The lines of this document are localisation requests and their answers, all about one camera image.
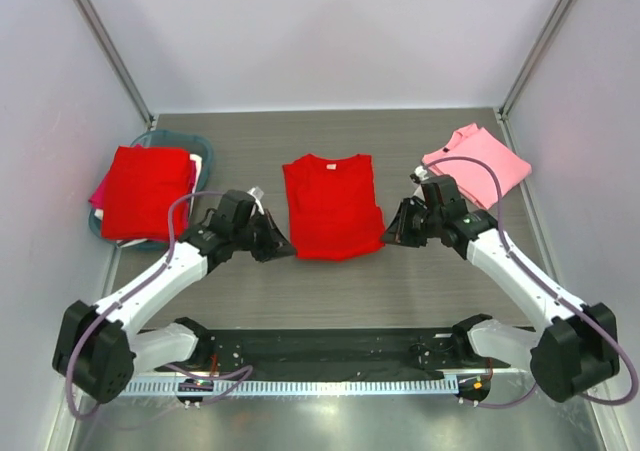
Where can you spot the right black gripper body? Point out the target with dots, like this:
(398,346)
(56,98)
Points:
(415,222)

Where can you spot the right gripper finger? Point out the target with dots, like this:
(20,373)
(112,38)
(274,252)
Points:
(399,236)
(403,221)

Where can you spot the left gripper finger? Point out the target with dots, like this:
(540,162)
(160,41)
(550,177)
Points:
(269,254)
(279,244)

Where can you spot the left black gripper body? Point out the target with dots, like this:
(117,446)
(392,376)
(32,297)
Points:
(251,236)

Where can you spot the red t-shirt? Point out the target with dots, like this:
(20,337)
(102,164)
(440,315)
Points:
(333,212)
(141,185)

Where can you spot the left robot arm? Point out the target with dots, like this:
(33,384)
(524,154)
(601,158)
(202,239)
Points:
(101,347)

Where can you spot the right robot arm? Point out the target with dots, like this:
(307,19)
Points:
(569,348)

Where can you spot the folded red t-shirt on stack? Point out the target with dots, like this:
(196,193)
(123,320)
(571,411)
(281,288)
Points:
(141,185)

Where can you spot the stack of folded clothes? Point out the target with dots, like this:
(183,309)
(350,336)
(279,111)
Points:
(96,214)

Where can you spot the folded pink t-shirt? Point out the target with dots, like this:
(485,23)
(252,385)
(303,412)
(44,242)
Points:
(482,166)

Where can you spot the teal plastic basket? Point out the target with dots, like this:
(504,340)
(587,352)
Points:
(189,142)

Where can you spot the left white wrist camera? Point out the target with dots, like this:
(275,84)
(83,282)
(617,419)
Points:
(257,193)

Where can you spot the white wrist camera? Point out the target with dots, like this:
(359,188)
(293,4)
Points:
(418,177)
(257,193)

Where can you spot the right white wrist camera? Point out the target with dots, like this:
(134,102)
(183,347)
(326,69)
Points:
(418,177)

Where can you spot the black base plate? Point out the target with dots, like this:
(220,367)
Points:
(324,350)

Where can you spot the slotted cable duct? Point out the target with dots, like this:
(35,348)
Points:
(183,387)

